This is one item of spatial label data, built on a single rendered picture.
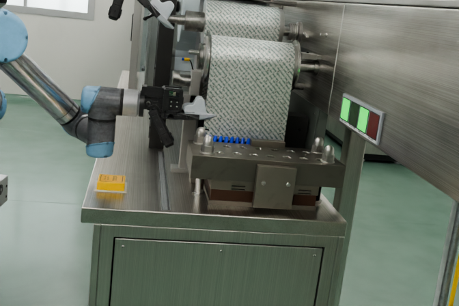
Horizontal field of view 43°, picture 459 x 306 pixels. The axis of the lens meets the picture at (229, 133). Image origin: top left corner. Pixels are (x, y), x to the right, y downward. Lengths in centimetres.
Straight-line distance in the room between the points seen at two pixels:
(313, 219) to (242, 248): 19
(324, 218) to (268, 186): 17
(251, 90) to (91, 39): 565
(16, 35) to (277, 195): 73
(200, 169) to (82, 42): 583
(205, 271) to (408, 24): 76
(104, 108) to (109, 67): 564
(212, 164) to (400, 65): 53
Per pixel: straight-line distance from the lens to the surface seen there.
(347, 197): 194
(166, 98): 158
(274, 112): 166
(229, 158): 146
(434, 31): 111
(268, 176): 147
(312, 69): 172
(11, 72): 162
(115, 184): 154
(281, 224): 148
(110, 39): 719
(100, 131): 160
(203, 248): 148
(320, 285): 158
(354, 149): 190
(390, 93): 125
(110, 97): 159
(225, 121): 164
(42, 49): 729
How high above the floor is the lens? 141
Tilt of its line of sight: 13 degrees down
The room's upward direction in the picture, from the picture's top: 7 degrees clockwise
